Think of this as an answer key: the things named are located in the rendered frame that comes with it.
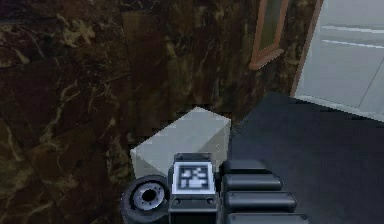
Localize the grey box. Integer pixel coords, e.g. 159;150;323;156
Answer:
129;106;232;181

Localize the white door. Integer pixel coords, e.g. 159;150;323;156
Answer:
289;0;384;123

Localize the brown framed picture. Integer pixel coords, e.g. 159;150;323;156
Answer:
248;0;290;71

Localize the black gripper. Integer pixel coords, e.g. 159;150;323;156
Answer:
119;174;172;224

